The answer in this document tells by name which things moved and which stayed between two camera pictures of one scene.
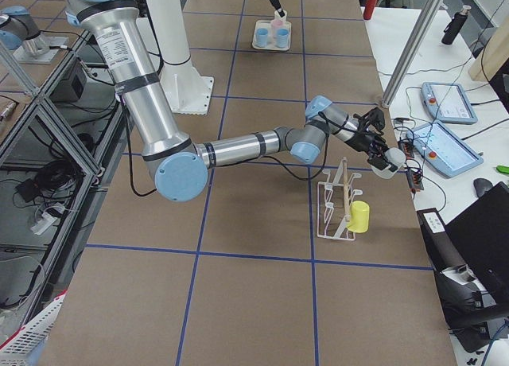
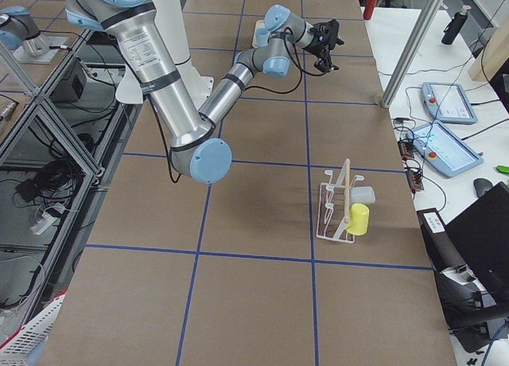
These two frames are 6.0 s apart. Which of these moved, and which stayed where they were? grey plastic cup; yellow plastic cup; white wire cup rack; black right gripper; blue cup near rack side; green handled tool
Moved: grey plastic cup; black right gripper
Stayed: white wire cup rack; yellow plastic cup; blue cup near rack side; green handled tool
